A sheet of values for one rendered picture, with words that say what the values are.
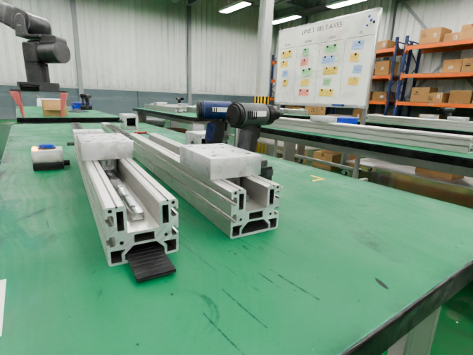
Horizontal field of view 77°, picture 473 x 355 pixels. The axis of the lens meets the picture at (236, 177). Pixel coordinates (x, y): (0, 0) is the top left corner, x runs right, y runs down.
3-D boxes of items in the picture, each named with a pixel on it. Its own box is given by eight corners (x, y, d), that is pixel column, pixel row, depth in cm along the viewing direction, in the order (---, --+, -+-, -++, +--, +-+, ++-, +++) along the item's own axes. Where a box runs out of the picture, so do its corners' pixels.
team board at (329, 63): (259, 167, 455) (267, 27, 405) (284, 165, 483) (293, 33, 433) (343, 195, 336) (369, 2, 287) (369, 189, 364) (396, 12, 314)
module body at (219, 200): (131, 155, 117) (129, 133, 114) (156, 153, 122) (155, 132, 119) (230, 239, 50) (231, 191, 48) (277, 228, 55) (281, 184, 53)
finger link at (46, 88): (70, 117, 90) (67, 85, 88) (43, 118, 86) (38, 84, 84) (70, 116, 96) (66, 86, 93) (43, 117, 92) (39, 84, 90)
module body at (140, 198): (76, 158, 107) (73, 134, 105) (105, 156, 112) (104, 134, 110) (108, 267, 41) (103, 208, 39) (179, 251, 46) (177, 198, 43)
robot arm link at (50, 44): (42, 23, 88) (13, 13, 80) (74, 22, 85) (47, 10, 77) (45, 66, 90) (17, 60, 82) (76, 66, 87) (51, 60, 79)
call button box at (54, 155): (34, 165, 95) (32, 146, 93) (70, 163, 99) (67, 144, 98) (33, 171, 88) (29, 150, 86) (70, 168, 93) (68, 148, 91)
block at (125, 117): (119, 128, 209) (117, 114, 206) (136, 127, 214) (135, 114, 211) (120, 129, 200) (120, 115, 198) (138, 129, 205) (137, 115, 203)
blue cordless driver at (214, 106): (196, 165, 104) (196, 100, 99) (249, 163, 109) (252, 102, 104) (198, 170, 97) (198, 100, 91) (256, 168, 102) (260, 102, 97)
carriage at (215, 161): (179, 175, 67) (179, 144, 66) (222, 170, 73) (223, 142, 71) (210, 195, 54) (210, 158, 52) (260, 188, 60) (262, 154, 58)
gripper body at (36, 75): (60, 89, 87) (56, 63, 85) (17, 88, 82) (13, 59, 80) (60, 90, 92) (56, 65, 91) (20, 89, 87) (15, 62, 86)
